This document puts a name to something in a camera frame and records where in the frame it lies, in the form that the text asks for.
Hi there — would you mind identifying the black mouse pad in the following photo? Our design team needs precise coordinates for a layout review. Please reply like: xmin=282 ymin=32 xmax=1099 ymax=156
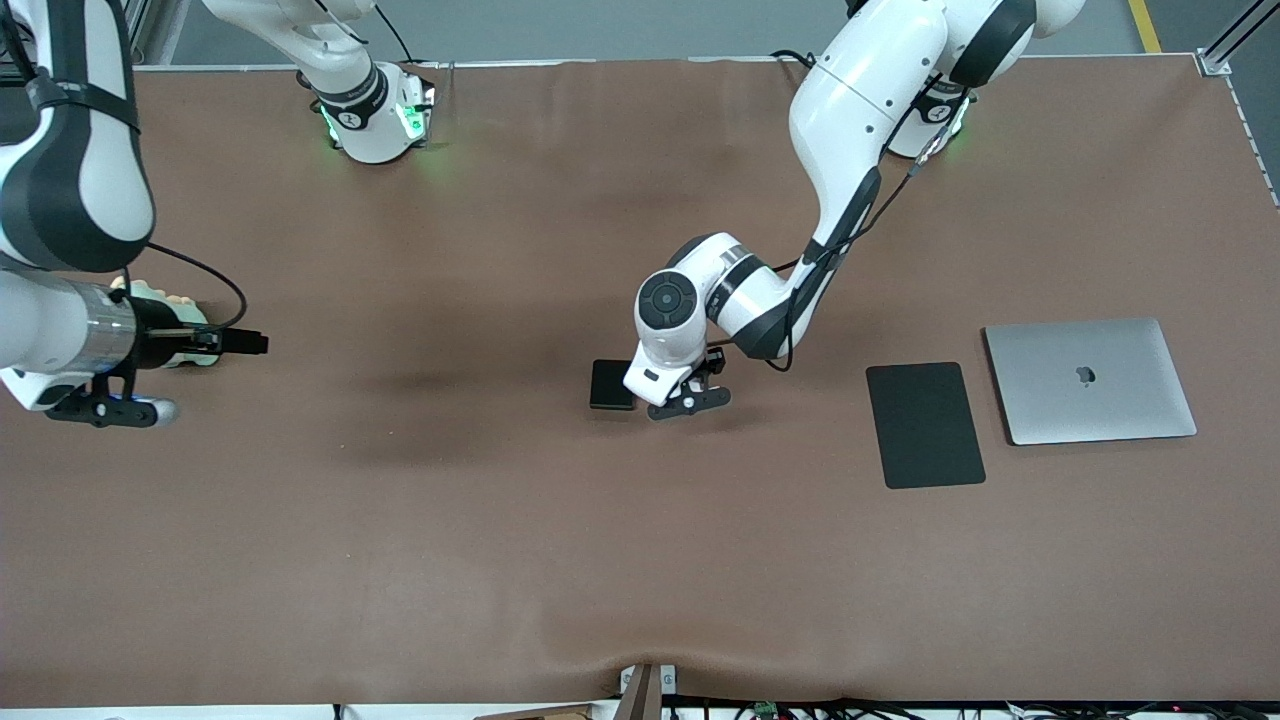
xmin=865 ymin=361 xmax=988 ymax=491

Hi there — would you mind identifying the green dinosaur plush toy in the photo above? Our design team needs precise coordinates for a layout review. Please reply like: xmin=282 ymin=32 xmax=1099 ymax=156
xmin=108 ymin=278 xmax=221 ymax=369

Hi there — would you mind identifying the brown table cover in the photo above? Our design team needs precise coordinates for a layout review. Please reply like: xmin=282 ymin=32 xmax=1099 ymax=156
xmin=0 ymin=55 xmax=1280 ymax=706

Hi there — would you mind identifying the silver closed laptop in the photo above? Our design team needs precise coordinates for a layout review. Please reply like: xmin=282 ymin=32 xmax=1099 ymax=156
xmin=982 ymin=317 xmax=1199 ymax=447

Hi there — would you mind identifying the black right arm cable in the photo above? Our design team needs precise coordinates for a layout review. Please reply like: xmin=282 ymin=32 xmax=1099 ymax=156
xmin=148 ymin=240 xmax=248 ymax=333

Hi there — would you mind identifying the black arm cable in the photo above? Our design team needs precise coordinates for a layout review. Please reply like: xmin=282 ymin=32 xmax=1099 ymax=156
xmin=148 ymin=240 xmax=248 ymax=333
xmin=765 ymin=90 xmax=976 ymax=373

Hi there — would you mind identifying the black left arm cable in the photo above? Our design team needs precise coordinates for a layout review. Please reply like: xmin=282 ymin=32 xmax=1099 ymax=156
xmin=765 ymin=90 xmax=976 ymax=373

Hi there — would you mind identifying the aluminium frame profile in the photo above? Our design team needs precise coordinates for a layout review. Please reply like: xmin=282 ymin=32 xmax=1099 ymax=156
xmin=125 ymin=0 xmax=191 ymax=67
xmin=1197 ymin=0 xmax=1280 ymax=77

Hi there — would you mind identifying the grey table edge bracket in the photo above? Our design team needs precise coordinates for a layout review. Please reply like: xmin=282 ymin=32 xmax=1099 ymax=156
xmin=618 ymin=662 xmax=678 ymax=720

